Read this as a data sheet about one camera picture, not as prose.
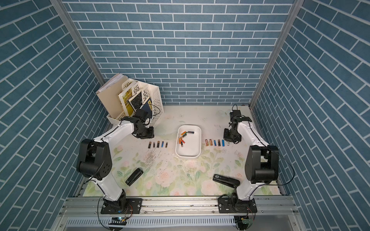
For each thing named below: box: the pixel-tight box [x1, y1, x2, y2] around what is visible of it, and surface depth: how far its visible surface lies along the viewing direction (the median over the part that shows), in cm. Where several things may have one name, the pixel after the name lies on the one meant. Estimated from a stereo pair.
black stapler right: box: [212, 174, 241, 189], surface depth 81 cm
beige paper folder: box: [95, 73, 128, 119], surface depth 96 cm
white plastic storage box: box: [174, 124, 202, 159], surface depth 100 cm
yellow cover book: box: [118, 87, 136, 117], surface depth 96 cm
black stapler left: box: [125, 167, 144, 187], surface depth 82 cm
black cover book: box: [127, 91, 143, 112], surface depth 100 cm
